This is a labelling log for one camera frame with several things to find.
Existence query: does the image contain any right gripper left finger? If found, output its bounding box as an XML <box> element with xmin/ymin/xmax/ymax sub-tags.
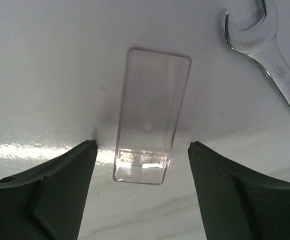
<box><xmin>0</xmin><ymin>140</ymin><xmax>98</xmax><ymax>240</ymax></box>

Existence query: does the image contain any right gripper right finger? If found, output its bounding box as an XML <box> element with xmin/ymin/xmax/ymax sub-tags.
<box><xmin>188</xmin><ymin>141</ymin><xmax>290</xmax><ymax>240</ymax></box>

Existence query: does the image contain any clear plastic fuse box cover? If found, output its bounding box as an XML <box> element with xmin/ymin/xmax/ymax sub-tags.
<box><xmin>112</xmin><ymin>46</ymin><xmax>192</xmax><ymax>186</ymax></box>

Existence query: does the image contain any silver open-end wrench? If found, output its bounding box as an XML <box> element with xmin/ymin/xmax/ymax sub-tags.
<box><xmin>220</xmin><ymin>0</ymin><xmax>290</xmax><ymax>108</ymax></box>

